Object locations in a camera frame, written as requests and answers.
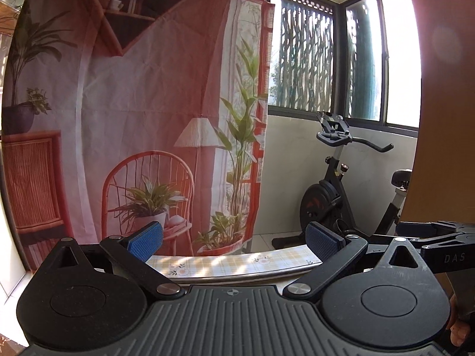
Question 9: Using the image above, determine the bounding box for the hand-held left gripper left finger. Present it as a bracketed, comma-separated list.
[37, 221, 184, 299]

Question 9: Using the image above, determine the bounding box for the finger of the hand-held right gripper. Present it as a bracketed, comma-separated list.
[369, 233, 466, 249]
[396, 221, 475, 235]

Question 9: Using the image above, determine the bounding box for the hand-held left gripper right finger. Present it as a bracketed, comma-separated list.
[283, 221, 438, 299]

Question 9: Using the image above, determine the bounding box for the printed room scene backdrop cloth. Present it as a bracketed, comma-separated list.
[0, 0, 276, 271]

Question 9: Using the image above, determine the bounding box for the dark framed window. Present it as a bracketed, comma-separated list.
[237, 0, 424, 139]

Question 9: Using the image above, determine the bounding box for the long steel pole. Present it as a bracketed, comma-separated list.
[169, 265, 316, 287]

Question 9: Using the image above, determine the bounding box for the black exercise bike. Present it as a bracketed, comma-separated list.
[272, 111, 414, 251]

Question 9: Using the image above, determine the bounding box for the person's right hand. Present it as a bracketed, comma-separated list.
[450, 289, 475, 349]

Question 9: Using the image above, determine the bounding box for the brown wooden board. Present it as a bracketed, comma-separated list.
[401, 0, 475, 224]

